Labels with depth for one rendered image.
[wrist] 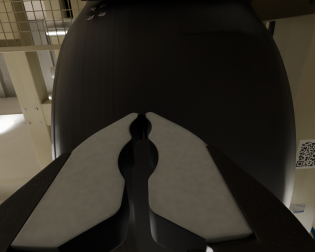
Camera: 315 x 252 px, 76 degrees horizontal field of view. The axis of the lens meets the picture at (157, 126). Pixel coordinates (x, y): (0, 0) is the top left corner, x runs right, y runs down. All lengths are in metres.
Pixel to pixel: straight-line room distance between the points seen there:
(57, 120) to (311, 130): 0.47
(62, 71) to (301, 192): 0.57
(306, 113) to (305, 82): 0.07
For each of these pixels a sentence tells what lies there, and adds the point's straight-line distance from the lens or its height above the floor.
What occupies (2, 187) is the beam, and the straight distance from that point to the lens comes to 4.74.
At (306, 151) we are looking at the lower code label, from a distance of 0.55.
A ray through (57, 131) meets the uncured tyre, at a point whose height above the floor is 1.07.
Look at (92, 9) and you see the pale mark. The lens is 0.32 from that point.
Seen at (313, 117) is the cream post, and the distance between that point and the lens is 0.52.
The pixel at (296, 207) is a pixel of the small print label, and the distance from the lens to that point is 0.65.
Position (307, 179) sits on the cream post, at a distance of 0.60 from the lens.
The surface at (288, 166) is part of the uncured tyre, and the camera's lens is 0.28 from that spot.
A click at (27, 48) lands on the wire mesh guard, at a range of 0.89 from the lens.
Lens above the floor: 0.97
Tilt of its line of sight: 24 degrees up
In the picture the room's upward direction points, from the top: 177 degrees clockwise
